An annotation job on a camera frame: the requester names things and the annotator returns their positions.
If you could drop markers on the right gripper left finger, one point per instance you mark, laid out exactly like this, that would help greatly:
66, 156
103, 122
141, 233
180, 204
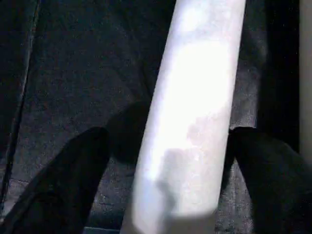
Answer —
68, 185

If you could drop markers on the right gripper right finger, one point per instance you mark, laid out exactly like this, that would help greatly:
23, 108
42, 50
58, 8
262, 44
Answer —
280, 190

